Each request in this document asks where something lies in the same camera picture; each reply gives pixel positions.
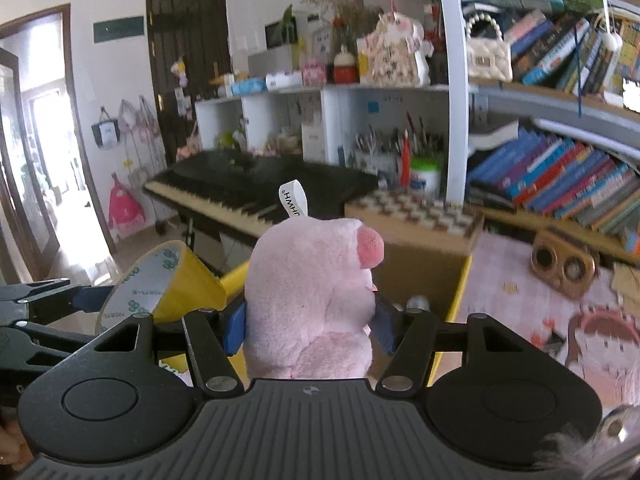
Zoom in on blue tissue packet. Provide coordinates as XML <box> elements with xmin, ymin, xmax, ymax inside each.
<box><xmin>230</xmin><ymin>77</ymin><xmax>267</xmax><ymax>96</ymax></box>

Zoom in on white jar green lid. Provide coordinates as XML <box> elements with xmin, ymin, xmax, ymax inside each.
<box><xmin>409</xmin><ymin>156</ymin><xmax>444</xmax><ymax>199</ymax></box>

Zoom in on pink printed desktop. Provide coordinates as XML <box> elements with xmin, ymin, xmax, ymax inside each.
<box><xmin>434</xmin><ymin>231</ymin><xmax>640</xmax><ymax>413</ymax></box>

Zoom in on grey box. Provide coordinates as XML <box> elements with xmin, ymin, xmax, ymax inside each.
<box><xmin>247</xmin><ymin>44</ymin><xmax>294</xmax><ymax>76</ymax></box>

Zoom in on floral fabric bag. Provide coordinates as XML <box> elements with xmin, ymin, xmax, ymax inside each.
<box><xmin>357</xmin><ymin>11</ymin><xmax>432</xmax><ymax>88</ymax></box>

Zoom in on long row of colourful books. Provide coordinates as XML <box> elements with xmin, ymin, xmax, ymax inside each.
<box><xmin>467</xmin><ymin>126</ymin><xmax>640</xmax><ymax>255</ymax></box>

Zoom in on checkered wooden box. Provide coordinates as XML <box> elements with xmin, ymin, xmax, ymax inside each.
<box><xmin>344</xmin><ymin>189</ymin><xmax>486</xmax><ymax>254</ymax></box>

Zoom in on pink plush pig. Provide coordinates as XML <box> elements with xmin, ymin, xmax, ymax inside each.
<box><xmin>244</xmin><ymin>179</ymin><xmax>386</xmax><ymax>382</ymax></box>

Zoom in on brown wooden two-hole holder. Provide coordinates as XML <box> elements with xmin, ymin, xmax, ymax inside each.
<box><xmin>529</xmin><ymin>229</ymin><xmax>602</xmax><ymax>302</ymax></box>

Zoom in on dark wooden door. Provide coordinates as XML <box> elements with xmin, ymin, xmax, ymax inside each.
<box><xmin>144</xmin><ymin>0</ymin><xmax>232</xmax><ymax>167</ymax></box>

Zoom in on cream quilted handbag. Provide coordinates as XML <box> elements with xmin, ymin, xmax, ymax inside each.
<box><xmin>464</xmin><ymin>11</ymin><xmax>514</xmax><ymax>84</ymax></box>

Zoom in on pen holder with pens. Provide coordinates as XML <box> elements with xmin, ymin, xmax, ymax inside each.
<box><xmin>351</xmin><ymin>111</ymin><xmax>447</xmax><ymax>172</ymax></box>

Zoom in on small pink box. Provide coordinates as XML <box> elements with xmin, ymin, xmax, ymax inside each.
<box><xmin>301</xmin><ymin>58</ymin><xmax>327</xmax><ymax>86</ymax></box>

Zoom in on white tissue box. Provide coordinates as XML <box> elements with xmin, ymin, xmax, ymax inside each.
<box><xmin>264</xmin><ymin>70</ymin><xmax>303</xmax><ymax>91</ymax></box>

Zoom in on white cubby shelf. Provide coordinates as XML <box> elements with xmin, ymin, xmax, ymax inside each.
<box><xmin>193</xmin><ymin>83</ymin><xmax>452</xmax><ymax>197</ymax></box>

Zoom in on dark and white tote bag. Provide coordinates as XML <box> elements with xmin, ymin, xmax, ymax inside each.
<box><xmin>91</xmin><ymin>106</ymin><xmax>121</xmax><ymax>151</ymax></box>

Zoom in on dark picture frame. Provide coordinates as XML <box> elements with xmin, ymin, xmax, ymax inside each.
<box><xmin>263</xmin><ymin>19</ymin><xmax>296</xmax><ymax>50</ymax></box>

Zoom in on red bottle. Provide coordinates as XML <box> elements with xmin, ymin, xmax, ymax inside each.
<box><xmin>400</xmin><ymin>134</ymin><xmax>414</xmax><ymax>187</ymax></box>

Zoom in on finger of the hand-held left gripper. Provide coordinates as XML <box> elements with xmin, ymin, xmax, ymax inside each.
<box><xmin>0</xmin><ymin>321</ymin><xmax>108</xmax><ymax>376</ymax></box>
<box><xmin>0</xmin><ymin>277</ymin><xmax>120</xmax><ymax>322</ymax></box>

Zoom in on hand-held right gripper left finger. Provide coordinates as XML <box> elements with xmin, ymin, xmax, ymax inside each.
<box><xmin>92</xmin><ymin>302</ymin><xmax>249</xmax><ymax>395</ymax></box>

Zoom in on black electric keyboard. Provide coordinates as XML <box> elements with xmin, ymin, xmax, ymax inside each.
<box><xmin>142</xmin><ymin>149</ymin><xmax>379</xmax><ymax>249</ymax></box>

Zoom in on yellow tape roll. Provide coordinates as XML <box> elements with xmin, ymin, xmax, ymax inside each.
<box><xmin>96</xmin><ymin>240</ymin><xmax>229</xmax><ymax>333</ymax></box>

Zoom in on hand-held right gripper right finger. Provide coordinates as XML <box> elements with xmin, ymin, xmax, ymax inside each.
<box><xmin>372</xmin><ymin>292</ymin><xmax>517</xmax><ymax>395</ymax></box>

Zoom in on pink backpack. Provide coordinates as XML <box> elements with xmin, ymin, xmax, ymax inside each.
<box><xmin>107</xmin><ymin>171</ymin><xmax>147</xmax><ymax>239</ymax></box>

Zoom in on slanted row of books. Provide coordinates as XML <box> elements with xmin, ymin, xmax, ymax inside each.
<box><xmin>504</xmin><ymin>9</ymin><xmax>640</xmax><ymax>107</ymax></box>

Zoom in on green wall sign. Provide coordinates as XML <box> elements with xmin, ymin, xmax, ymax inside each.
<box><xmin>92</xmin><ymin>15</ymin><xmax>146</xmax><ymax>44</ymax></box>

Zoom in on yellow cardboard box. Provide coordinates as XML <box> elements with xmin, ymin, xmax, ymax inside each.
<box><xmin>159</xmin><ymin>242</ymin><xmax>474</xmax><ymax>388</ymax></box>

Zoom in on dried flower bunch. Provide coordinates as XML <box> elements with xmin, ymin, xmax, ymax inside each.
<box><xmin>304</xmin><ymin>0</ymin><xmax>382</xmax><ymax>52</ymax></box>

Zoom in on white paper bag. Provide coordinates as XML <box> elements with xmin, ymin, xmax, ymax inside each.
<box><xmin>301</xmin><ymin>121</ymin><xmax>326</xmax><ymax>162</ymax></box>

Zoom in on white bookshelf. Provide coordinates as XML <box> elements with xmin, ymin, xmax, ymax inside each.
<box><xmin>434</xmin><ymin>0</ymin><xmax>640</xmax><ymax>272</ymax></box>

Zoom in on keyboard stand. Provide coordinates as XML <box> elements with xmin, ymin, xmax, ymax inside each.
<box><xmin>181</xmin><ymin>214</ymin><xmax>199</xmax><ymax>249</ymax></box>

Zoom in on pink hanging bags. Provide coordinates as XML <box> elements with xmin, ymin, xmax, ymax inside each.
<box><xmin>117</xmin><ymin>96</ymin><xmax>162</xmax><ymax>139</ymax></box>

